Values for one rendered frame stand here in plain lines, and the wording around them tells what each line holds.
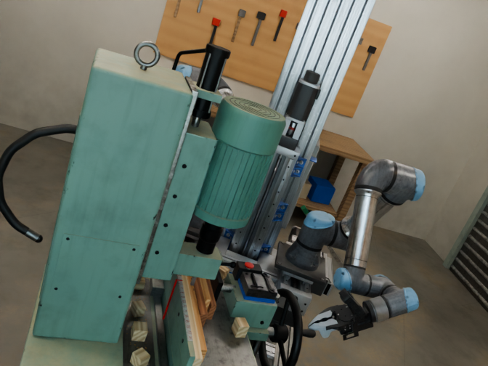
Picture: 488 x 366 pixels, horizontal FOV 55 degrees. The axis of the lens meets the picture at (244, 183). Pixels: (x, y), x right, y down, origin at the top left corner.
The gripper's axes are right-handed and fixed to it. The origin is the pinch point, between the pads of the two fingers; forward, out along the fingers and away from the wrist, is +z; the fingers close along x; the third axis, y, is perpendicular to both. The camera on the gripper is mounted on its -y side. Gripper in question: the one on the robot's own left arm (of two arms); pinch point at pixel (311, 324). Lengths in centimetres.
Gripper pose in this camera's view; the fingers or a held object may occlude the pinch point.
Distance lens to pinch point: 156.8
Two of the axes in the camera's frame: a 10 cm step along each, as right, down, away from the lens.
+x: -2.2, -4.3, 8.8
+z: -9.6, 2.6, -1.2
